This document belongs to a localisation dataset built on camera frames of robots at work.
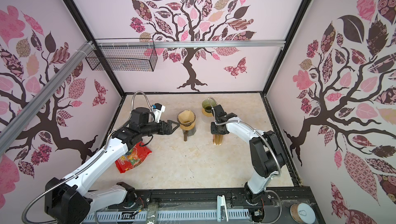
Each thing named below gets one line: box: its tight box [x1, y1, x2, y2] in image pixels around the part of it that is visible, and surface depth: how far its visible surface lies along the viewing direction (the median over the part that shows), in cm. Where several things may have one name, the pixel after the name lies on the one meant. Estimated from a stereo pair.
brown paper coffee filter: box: [178, 109, 195, 123], surface depth 90 cm
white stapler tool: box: [216, 195, 229, 223], surface depth 71 cm
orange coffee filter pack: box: [212, 134, 224, 146], surface depth 93 cm
